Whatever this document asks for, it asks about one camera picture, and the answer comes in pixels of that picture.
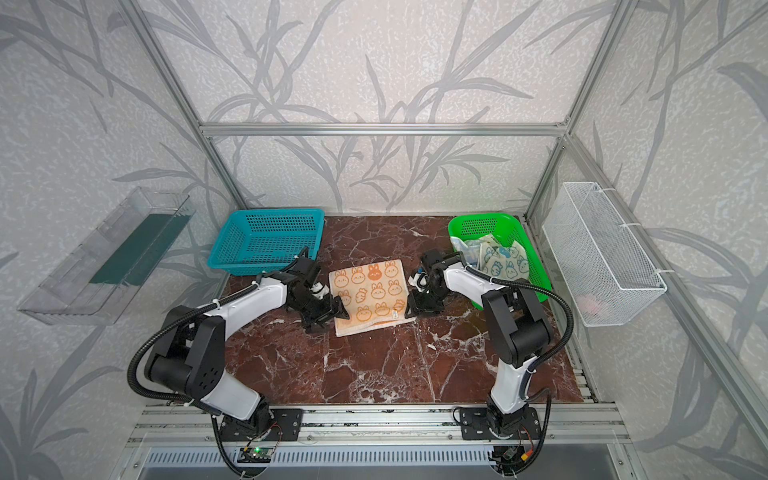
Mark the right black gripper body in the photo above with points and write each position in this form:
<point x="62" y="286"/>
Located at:
<point x="424" y="297"/>

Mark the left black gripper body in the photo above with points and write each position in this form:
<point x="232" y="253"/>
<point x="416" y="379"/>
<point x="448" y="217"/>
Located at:
<point x="321" y="303"/>

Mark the orange bunny towel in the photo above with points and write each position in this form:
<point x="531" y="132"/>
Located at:
<point x="375" y="296"/>

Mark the green plastic basket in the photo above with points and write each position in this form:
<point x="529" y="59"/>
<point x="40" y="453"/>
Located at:
<point x="505" y="229"/>

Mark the teal plastic basket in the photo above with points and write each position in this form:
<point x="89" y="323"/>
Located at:
<point x="264" y="240"/>

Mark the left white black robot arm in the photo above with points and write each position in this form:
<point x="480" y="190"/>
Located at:
<point x="185" y="360"/>

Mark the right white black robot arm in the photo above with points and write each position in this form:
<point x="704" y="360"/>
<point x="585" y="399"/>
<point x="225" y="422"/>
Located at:
<point x="518" y="327"/>

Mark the blue bunny towel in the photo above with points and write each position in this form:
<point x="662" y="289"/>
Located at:
<point x="490" y="257"/>

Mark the green lit circuit board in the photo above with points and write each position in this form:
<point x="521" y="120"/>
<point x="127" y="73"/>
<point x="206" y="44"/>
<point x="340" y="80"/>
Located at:
<point x="255" y="455"/>

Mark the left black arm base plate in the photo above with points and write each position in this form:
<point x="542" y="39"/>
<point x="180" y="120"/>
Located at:
<point x="285" y="423"/>

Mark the pink item in wire basket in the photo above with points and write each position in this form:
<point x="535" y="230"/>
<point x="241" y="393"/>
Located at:
<point x="592" y="307"/>

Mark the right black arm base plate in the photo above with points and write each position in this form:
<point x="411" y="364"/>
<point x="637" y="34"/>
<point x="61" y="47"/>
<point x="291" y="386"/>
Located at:
<point x="487" y="423"/>

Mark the white wire mesh basket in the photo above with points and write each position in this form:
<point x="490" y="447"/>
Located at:
<point x="598" y="253"/>

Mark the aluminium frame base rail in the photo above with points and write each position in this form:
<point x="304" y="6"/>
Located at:
<point x="429" y="435"/>

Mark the right wired connector board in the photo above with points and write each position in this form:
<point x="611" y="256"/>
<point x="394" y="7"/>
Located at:
<point x="511" y="456"/>

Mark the clear plastic wall shelf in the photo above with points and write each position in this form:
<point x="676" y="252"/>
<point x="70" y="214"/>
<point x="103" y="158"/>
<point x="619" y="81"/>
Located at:
<point x="95" y="283"/>

